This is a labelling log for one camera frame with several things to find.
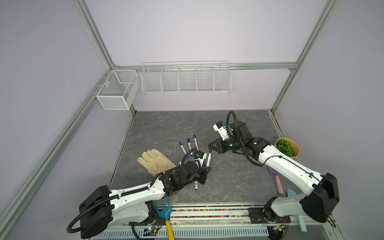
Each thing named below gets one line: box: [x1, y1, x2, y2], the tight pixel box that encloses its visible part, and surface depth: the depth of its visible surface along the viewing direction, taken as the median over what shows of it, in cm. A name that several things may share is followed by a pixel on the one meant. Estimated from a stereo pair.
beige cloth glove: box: [137, 149, 177, 177], surface depth 95 cm
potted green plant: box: [275, 137, 301, 158], surface depth 88 cm
